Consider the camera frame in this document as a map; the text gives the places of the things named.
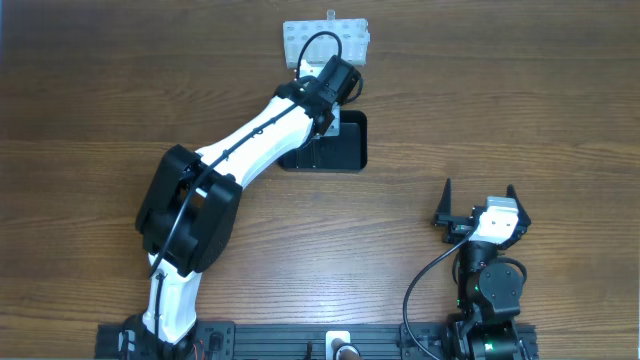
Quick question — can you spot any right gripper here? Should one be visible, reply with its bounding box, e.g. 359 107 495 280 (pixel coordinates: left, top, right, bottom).
431 177 533 251

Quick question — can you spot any black tray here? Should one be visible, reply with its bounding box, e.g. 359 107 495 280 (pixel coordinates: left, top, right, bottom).
277 108 369 174

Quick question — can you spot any white test tube rack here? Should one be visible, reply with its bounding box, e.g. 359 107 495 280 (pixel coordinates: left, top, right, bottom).
282 17 372 70

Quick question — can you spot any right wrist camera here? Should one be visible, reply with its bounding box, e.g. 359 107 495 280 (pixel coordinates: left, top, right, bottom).
469 195 521 246

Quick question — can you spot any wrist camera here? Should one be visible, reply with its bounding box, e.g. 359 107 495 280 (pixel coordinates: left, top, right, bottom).
298 58 326 81
469 195 521 246

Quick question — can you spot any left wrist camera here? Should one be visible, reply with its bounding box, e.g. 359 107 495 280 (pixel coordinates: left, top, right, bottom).
298 58 326 81

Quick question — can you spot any mounting rail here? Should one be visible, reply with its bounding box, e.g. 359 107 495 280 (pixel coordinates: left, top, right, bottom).
94 319 541 360

